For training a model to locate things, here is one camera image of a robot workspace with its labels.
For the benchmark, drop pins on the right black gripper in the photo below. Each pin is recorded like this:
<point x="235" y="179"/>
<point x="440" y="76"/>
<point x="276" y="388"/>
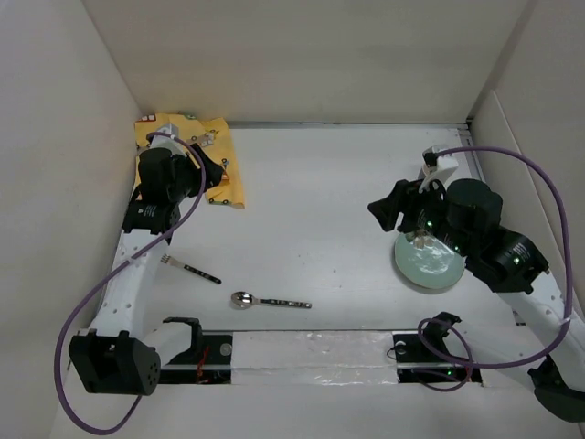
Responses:
<point x="404" y="193"/>

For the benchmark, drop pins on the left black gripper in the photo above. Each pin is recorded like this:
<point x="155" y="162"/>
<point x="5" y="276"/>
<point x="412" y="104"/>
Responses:
<point x="188" y="163"/>

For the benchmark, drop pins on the yellow cartoon placemat cloth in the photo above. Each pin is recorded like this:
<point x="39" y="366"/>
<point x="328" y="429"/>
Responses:
<point x="230" y="190"/>

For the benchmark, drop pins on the green floral plate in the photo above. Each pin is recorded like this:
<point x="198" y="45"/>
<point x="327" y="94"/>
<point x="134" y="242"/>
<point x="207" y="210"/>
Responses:
<point x="426" y="261"/>

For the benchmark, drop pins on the black handled fork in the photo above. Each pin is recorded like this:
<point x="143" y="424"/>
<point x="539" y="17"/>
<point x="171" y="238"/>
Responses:
<point x="169" y="260"/>

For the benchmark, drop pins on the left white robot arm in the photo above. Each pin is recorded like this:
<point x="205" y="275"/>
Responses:
<point x="117" y="356"/>

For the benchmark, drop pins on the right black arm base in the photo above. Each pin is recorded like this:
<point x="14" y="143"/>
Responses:
<point x="416" y="364"/>

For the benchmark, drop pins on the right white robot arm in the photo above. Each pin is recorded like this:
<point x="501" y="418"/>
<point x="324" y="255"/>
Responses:
<point x="512" y="267"/>

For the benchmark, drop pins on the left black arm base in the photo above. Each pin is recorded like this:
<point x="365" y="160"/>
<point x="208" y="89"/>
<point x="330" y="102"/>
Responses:
<point x="210" y="365"/>

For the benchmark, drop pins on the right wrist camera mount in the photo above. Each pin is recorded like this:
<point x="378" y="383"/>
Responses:
<point x="436" y="167"/>

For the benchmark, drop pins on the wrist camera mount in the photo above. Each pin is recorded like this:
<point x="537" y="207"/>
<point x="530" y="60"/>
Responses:
<point x="436" y="167"/>
<point x="164" y="137"/>

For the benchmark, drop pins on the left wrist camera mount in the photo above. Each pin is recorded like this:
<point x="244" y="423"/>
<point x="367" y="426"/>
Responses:
<point x="164" y="137"/>

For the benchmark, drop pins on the black handled spoon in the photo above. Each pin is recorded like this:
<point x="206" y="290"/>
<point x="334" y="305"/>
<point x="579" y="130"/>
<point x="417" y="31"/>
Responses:
<point x="245" y="300"/>

